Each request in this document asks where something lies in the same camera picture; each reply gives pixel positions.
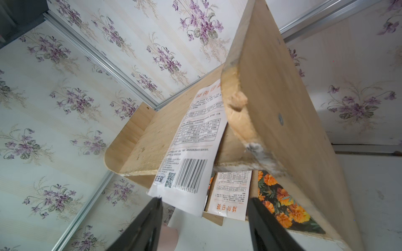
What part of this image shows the white barcode seed bag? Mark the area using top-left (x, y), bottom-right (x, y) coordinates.
top-left (147, 81), bottom-right (227, 216)

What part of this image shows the orange flower seed bag left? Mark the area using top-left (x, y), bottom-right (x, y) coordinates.
top-left (207, 176), bottom-right (215, 197)

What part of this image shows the white label seed bag middle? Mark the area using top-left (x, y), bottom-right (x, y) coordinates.
top-left (205, 171), bottom-right (252, 221)

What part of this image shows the wooden two-tier shelf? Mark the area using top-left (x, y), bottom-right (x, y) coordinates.
top-left (104, 1), bottom-right (364, 251)

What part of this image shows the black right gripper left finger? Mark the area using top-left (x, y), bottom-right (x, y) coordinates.
top-left (107, 198), bottom-right (163, 251)

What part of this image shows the orange flower seed bag right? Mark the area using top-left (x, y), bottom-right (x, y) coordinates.
top-left (258, 171), bottom-right (326, 235)

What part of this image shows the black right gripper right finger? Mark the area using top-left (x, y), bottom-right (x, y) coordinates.
top-left (247, 198), bottom-right (303, 251)

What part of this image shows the orange flower seed bag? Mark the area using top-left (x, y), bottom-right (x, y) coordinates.
top-left (258, 171), bottom-right (326, 235)
top-left (207, 176), bottom-right (215, 197)

